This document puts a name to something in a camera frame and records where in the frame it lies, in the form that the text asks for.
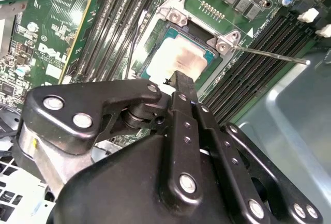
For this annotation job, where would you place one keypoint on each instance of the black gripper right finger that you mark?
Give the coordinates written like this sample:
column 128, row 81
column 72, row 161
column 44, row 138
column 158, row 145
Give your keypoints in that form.
column 227, row 162

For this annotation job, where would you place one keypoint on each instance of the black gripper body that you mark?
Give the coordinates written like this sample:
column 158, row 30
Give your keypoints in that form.
column 116, row 187

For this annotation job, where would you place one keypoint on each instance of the silver CPU green edge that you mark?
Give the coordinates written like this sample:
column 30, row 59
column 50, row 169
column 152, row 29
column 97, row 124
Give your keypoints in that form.
column 181, row 56

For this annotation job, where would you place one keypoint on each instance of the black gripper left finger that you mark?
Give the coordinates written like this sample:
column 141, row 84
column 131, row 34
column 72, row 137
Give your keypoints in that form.
column 77, row 99

